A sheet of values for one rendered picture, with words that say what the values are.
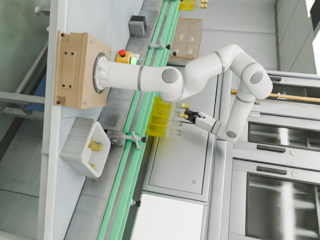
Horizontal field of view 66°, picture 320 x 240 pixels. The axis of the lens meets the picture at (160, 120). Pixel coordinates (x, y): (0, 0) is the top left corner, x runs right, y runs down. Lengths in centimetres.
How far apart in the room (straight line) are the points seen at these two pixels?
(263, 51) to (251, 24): 100
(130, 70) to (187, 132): 66
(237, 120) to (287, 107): 59
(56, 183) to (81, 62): 46
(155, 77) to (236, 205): 80
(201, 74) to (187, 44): 437
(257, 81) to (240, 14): 643
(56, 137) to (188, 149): 73
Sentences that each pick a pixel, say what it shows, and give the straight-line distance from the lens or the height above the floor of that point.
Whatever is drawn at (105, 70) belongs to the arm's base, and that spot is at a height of 88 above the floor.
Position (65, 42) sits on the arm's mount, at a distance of 89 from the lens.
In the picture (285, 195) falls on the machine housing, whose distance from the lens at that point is 144.
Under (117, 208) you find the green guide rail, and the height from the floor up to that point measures 93.
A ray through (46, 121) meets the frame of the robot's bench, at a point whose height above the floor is 67.
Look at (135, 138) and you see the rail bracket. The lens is 111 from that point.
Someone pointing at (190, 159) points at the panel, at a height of 121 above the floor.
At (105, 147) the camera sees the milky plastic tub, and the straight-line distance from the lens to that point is 116.
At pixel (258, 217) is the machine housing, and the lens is 137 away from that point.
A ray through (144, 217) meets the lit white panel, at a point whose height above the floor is 103.
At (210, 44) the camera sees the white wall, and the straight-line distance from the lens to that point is 640.
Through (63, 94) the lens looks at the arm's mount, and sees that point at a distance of 88.
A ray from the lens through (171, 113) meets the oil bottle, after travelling 132.
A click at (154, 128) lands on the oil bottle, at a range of 127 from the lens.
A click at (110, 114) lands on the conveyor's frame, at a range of 121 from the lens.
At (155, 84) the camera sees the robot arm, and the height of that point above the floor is 107.
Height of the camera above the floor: 125
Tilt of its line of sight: 10 degrees down
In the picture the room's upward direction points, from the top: 98 degrees clockwise
